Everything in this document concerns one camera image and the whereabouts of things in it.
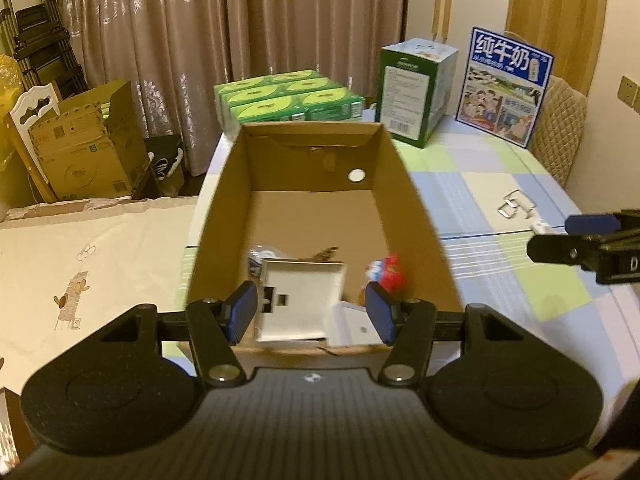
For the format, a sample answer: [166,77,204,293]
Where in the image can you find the folded cardboard boxes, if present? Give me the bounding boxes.
[27,78,152,202]

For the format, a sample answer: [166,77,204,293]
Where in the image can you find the pack of green tissue packets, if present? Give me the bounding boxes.
[213,68,367,140]

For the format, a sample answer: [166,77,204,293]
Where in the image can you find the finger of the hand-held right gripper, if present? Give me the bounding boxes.
[565,210,640,237]
[526,232,607,268]

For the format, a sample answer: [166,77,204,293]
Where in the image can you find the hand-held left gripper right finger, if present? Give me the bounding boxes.
[364,281,540,387]

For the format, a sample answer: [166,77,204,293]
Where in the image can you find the cardboard box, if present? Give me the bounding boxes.
[187,120,464,357]

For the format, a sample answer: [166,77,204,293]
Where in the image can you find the beige patterned curtain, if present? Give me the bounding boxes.
[55,0,409,139]

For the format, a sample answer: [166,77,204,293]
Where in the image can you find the folding step ladder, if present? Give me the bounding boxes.
[0,0,87,102]

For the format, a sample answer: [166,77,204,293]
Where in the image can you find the green white carton box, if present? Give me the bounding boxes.
[375,37,460,150]

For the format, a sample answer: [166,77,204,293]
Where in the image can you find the wooden door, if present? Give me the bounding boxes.
[504,0,609,97]

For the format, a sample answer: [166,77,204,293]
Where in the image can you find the blue illustrated milk box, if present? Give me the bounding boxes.
[454,26,555,150]

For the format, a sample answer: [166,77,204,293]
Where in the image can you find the beige quilted chair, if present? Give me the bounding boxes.
[529,75,589,189]

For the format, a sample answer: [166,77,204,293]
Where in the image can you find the yellow plastic bag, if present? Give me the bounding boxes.
[0,54,27,173]

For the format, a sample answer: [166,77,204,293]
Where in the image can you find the white square box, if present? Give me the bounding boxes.
[252,258,349,344]

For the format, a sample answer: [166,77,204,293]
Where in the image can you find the white power adapter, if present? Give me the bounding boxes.
[327,301,389,347]

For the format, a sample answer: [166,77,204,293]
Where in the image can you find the clear plastic bag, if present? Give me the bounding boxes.
[246,244,289,281]

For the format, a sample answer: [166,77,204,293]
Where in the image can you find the small white plug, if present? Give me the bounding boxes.
[529,218,569,235]

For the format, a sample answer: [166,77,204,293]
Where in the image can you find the metal clip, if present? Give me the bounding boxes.
[497,189,539,219]

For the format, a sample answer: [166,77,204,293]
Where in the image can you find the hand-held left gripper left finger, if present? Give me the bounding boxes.
[100,280,259,389]

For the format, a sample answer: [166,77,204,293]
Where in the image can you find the white wooden chair back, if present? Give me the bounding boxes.
[3,81,64,205]

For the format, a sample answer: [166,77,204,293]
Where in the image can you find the black white sneaker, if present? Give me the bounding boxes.
[149,147,185,181]

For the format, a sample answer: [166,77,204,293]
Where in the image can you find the white embroidered cloth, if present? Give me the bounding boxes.
[0,194,202,397]

